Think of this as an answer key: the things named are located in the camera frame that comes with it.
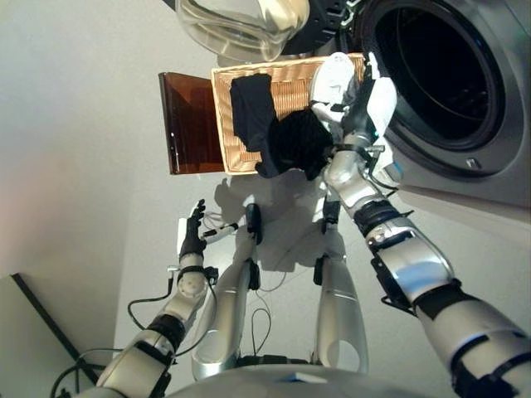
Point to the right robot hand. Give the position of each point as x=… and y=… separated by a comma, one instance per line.
x=381, y=103

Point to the silver left robot leg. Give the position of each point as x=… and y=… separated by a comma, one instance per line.
x=228, y=315

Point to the flat black garment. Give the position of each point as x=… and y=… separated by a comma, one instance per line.
x=251, y=112

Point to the fuzzy black garment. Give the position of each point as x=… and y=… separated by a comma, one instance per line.
x=298, y=141

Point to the silver right robot leg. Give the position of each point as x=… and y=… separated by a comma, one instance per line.
x=340, y=315

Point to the brown glossy side table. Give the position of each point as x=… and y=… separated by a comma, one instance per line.
x=186, y=124

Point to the silver robot leg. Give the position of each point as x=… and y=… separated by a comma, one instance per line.
x=228, y=315
x=340, y=315

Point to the rectangular wicker laundry basket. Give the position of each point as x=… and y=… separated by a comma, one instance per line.
x=290, y=91

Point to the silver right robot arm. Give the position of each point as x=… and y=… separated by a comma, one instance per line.
x=419, y=265

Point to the white garment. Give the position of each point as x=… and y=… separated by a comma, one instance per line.
x=332, y=79

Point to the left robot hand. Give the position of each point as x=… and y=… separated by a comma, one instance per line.
x=191, y=238

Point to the silver robot torso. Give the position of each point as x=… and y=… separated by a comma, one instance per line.
x=298, y=385

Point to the round glass washer door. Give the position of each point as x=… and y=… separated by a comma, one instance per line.
x=232, y=29

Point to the dark grey washing machine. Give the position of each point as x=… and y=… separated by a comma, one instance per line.
x=510, y=124

